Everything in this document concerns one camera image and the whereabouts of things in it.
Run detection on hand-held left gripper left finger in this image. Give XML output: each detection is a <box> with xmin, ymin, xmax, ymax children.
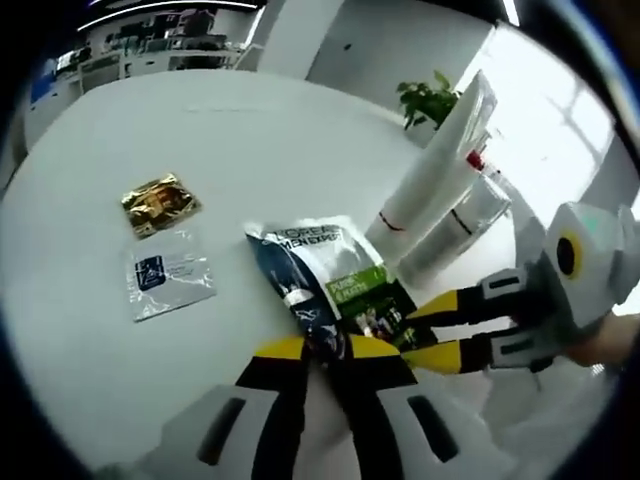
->
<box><xmin>161</xmin><ymin>334</ymin><xmax>310</xmax><ymax>480</ymax></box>

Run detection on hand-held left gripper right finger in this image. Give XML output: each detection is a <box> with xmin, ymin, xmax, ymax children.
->
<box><xmin>343</xmin><ymin>334</ymin><xmax>497</xmax><ymax>480</ymax></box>

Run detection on small white skincare bottle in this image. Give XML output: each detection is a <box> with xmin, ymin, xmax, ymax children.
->
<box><xmin>398</xmin><ymin>171</ymin><xmax>513</xmax><ymax>288</ymax></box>

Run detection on green and blue skincare sachet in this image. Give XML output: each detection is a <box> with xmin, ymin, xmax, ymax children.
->
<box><xmin>244</xmin><ymin>214</ymin><xmax>440</xmax><ymax>365</ymax></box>

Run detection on large white skincare tube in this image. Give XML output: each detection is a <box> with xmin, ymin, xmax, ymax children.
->
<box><xmin>363</xmin><ymin>68</ymin><xmax>500</xmax><ymax>262</ymax></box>

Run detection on white skincare sachet blue square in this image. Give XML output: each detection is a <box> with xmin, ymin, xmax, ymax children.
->
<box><xmin>123</xmin><ymin>230</ymin><xmax>219</xmax><ymax>324</ymax></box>

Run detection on gold foil skincare sachet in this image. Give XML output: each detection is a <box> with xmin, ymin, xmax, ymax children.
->
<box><xmin>119</xmin><ymin>171</ymin><xmax>204</xmax><ymax>241</ymax></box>

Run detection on blue storage box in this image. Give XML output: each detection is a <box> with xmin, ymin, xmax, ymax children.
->
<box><xmin>29</xmin><ymin>73</ymin><xmax>59</xmax><ymax>109</ymax></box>

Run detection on person's right hand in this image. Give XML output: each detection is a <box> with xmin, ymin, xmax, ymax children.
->
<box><xmin>563</xmin><ymin>306</ymin><xmax>640</xmax><ymax>371</ymax></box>

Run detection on large bright window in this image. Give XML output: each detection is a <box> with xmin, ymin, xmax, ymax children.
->
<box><xmin>469</xmin><ymin>23</ymin><xmax>617</xmax><ymax>212</ymax></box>

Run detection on potted green plant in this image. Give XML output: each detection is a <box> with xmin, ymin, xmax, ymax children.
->
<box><xmin>396</xmin><ymin>69</ymin><xmax>462</xmax><ymax>132</ymax></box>

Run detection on row of white office desks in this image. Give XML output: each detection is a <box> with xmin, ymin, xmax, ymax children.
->
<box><xmin>73</xmin><ymin>33</ymin><xmax>252</xmax><ymax>92</ymax></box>

